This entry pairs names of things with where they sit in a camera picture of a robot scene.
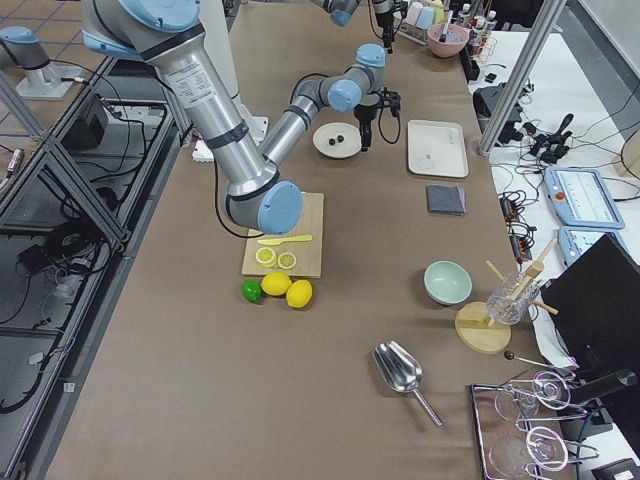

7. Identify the yellow lemon near board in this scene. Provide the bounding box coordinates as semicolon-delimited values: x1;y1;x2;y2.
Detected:
260;272;292;297

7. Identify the spare robot base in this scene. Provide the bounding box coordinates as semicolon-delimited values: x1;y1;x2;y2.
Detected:
1;26;71;101

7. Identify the yellow plastic knife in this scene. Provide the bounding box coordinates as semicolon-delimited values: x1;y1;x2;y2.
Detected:
257;234;313;246

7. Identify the grey folded cloth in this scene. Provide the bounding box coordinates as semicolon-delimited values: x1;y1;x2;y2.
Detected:
426;184;466;216

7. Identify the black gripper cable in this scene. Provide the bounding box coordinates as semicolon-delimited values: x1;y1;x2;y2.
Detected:
375;99;403;144

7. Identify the green lime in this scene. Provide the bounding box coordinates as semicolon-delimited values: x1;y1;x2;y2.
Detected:
241;279;262;303

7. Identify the wire glass rack tray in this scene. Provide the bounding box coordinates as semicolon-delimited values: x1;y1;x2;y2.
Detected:
469;370;599;479

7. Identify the cream rabbit tray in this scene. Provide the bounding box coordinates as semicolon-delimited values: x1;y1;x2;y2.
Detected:
407;120;469;178

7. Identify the yellow lemon outer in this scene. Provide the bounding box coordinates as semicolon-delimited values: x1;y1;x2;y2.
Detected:
286;279;313;309

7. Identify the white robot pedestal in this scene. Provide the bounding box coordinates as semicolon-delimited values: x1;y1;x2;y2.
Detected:
199;0;268;145

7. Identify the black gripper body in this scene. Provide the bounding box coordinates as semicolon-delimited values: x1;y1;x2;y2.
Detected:
374;10;394;29
353;97;380;128

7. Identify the pink bowl with ice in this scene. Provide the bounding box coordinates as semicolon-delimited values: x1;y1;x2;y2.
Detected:
427;23;469;58

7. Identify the cream round plate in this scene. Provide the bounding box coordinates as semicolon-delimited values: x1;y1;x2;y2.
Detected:
312;122;362;159

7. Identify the lemon slice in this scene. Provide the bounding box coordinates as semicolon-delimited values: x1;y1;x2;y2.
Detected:
277;252;297;270
255;246;278;268

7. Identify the blue teach pendant far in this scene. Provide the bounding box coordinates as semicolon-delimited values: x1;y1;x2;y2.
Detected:
543;166;625;230

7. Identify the steel scoop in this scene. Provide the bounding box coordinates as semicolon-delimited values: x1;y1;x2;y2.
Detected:
372;340;444;427

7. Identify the wooden mug tree stand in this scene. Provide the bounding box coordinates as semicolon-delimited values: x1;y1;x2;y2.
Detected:
455;237;558;354

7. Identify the white cup rack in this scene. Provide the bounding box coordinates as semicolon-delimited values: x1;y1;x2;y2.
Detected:
394;0;445;45

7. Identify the black monitor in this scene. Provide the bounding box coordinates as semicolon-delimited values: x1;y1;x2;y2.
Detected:
542;234;639;374

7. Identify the aluminium frame post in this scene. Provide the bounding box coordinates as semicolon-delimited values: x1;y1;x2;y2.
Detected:
478;0;566;158

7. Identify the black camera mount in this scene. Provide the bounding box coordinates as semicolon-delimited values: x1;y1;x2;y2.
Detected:
378;87;401;119

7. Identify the blue teach pendant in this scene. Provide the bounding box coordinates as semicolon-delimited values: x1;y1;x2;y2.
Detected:
543;166;625;230
557;226;625;266

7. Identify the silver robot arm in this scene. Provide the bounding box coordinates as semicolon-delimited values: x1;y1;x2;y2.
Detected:
312;0;407;54
82;1;386;235

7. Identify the blue teach pendant near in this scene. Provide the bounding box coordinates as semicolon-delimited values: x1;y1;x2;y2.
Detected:
557;226;625;266

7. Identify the clear crystal glass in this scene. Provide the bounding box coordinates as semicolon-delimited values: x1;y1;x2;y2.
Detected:
487;271;540;325

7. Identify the wooden cutting board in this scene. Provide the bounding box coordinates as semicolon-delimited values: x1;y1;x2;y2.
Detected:
241;192;324;279

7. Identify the mint green bowl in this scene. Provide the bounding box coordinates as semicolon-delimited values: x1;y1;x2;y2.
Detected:
423;260;472;306

